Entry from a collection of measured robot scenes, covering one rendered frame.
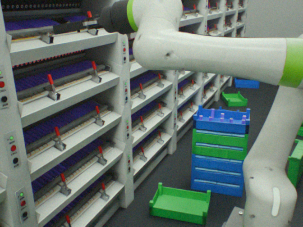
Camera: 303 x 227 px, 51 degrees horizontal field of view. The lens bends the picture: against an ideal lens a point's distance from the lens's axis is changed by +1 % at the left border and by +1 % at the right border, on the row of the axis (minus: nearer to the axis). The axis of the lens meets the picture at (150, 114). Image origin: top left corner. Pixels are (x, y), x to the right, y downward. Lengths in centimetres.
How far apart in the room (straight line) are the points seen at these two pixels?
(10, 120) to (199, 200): 121
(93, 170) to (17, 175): 47
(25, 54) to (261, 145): 79
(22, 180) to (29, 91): 30
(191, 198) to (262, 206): 98
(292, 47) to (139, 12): 39
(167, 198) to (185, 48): 125
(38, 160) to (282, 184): 80
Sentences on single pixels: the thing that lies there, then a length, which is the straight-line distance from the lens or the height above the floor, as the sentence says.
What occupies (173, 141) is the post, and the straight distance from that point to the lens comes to 234.
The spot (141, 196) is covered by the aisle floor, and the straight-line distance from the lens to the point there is 191.
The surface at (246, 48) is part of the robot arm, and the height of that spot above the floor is 98.
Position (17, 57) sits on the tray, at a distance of 103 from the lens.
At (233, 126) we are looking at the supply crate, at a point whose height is 44.
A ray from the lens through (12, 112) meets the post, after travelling 103.
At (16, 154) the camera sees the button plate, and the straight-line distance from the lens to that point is 107.
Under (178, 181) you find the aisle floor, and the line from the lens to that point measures 205.
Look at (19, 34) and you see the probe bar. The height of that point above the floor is 99.
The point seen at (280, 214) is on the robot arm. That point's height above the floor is 54.
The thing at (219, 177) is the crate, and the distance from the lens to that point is 191.
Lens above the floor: 109
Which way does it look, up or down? 20 degrees down
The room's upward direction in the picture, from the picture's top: 1 degrees counter-clockwise
